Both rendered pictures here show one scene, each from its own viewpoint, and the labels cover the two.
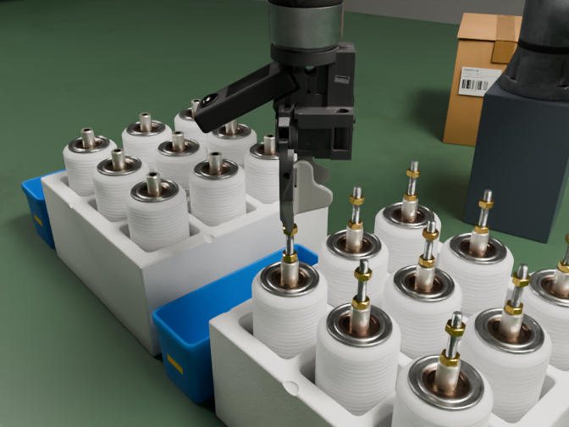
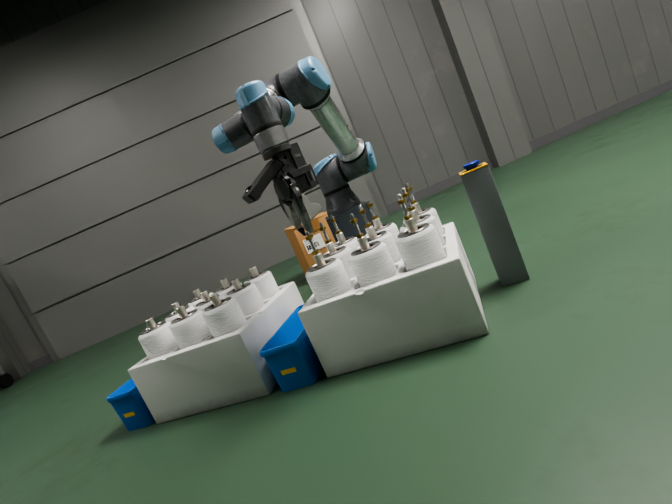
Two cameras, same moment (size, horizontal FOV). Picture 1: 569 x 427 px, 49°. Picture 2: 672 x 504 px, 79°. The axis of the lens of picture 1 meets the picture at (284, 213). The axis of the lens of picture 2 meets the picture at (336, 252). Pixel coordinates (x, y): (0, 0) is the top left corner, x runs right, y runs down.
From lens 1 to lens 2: 0.59 m
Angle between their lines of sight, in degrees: 35
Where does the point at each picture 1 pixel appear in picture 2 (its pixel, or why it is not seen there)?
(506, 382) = not seen: hidden behind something
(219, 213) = (254, 305)
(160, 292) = (254, 348)
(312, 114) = (295, 169)
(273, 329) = (331, 285)
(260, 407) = (350, 328)
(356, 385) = (383, 266)
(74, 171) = (154, 343)
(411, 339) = not seen: hidden behind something
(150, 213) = (224, 309)
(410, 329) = not seen: hidden behind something
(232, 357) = (321, 317)
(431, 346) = (395, 256)
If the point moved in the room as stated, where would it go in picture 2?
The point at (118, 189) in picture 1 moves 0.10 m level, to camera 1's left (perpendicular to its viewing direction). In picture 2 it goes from (193, 323) to (156, 342)
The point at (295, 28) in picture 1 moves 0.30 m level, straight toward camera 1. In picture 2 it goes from (273, 135) to (341, 76)
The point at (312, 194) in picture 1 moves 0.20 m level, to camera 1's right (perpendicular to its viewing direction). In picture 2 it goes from (312, 207) to (373, 179)
